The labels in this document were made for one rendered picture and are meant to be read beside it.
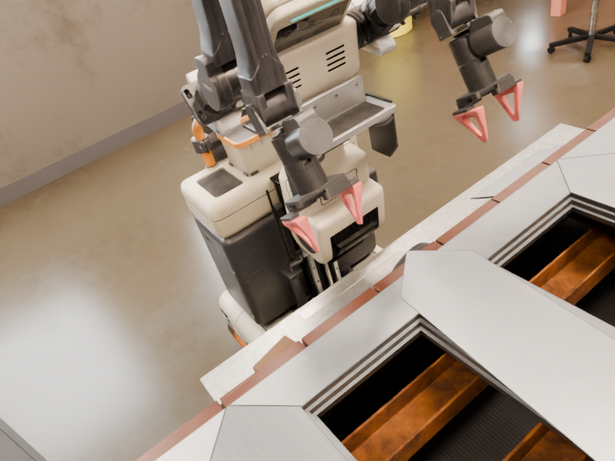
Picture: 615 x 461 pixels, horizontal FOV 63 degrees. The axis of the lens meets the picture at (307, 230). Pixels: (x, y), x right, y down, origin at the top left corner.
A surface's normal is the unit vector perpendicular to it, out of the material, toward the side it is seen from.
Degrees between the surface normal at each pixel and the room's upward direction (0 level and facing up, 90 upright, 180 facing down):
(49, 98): 90
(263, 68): 90
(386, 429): 0
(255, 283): 90
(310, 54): 98
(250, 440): 0
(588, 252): 0
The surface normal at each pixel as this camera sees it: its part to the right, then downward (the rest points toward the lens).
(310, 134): 0.40, 0.01
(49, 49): 0.57, 0.40
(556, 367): -0.22, -0.77
